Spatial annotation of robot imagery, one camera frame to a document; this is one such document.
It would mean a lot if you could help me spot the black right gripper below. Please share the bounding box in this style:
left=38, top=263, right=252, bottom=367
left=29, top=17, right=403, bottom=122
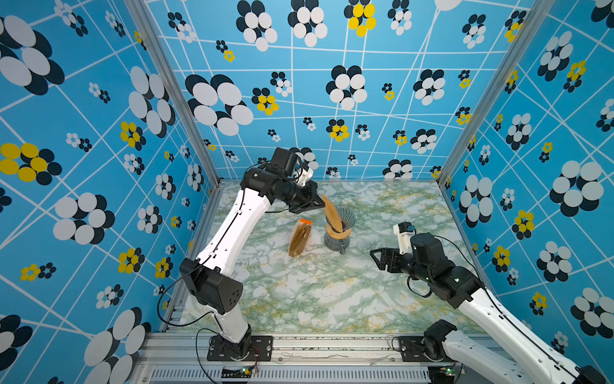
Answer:
left=370, top=247, right=433, bottom=286

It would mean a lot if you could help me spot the brown paper coffee filter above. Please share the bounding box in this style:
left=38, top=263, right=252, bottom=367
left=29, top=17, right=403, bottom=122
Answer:
left=321, top=195, right=344, bottom=232

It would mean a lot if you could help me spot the ribbed glass dripper cone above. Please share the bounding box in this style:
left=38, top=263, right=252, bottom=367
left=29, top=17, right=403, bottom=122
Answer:
left=337, top=207, right=356, bottom=230

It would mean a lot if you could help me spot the clear glass carafe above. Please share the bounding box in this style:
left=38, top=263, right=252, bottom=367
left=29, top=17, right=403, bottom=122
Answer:
left=324, top=235, right=350, bottom=254

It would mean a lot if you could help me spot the round wooden dripper holder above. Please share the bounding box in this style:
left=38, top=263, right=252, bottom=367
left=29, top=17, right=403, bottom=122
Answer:
left=326, top=224, right=352, bottom=240

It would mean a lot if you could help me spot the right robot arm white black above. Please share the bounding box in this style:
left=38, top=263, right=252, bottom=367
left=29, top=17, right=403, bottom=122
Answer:
left=369, top=232, right=606, bottom=383

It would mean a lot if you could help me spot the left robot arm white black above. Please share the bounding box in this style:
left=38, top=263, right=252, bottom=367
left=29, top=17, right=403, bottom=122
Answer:
left=180, top=147, right=325, bottom=358

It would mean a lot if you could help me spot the right green circuit board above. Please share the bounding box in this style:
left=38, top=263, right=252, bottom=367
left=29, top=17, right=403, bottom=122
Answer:
left=429, top=366, right=457, bottom=383

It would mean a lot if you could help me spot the green circuit board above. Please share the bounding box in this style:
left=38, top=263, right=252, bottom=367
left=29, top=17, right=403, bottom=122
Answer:
left=429, top=366, right=457, bottom=383
left=222, top=366, right=258, bottom=379

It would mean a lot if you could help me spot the left green circuit board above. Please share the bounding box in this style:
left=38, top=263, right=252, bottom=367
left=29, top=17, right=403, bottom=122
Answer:
left=222, top=366, right=258, bottom=379

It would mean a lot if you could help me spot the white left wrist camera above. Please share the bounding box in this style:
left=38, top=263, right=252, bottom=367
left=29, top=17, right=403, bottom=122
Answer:
left=293, top=162, right=314, bottom=187

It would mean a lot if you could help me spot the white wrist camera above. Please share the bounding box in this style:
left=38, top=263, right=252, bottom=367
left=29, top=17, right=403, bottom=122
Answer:
left=393, top=222, right=416, bottom=254
left=293, top=162, right=314, bottom=187

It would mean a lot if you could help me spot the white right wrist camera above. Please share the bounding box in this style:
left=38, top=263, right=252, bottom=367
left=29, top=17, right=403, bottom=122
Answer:
left=393, top=222, right=416, bottom=254

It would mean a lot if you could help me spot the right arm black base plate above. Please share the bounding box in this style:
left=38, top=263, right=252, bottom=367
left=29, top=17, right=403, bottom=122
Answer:
left=391, top=336, right=455, bottom=364

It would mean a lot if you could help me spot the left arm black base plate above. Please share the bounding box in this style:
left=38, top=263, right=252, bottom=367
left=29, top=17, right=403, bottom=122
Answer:
left=206, top=335, right=273, bottom=362

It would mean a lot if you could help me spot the aluminium front frame rail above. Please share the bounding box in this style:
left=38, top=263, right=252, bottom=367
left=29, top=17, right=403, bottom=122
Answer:
left=129, top=332, right=548, bottom=384

